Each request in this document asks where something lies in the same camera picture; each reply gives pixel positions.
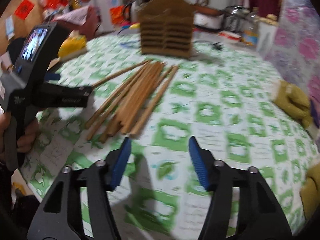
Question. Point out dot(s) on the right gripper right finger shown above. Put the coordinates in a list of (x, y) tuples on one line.
[(260, 215)]

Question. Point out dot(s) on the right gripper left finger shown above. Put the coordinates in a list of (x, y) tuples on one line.
[(59, 214)]

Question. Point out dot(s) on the single wooden chopstick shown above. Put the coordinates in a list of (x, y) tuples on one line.
[(118, 73)]

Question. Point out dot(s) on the wooden chopstick bundle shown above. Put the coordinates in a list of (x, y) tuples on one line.
[(129, 106)]

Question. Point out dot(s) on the person's left hand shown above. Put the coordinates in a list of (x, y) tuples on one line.
[(25, 143)]

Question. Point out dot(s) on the yellow tissue pack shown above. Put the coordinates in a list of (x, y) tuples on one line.
[(72, 47)]

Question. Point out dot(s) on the red gift bag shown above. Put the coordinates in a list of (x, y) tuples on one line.
[(116, 14)]

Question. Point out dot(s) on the green patterned tablecloth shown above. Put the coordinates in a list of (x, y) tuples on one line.
[(220, 97)]

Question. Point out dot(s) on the wooden utensil holder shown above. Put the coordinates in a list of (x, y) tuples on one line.
[(166, 28)]

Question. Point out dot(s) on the black electric pressure cooker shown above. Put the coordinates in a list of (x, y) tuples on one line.
[(234, 18)]

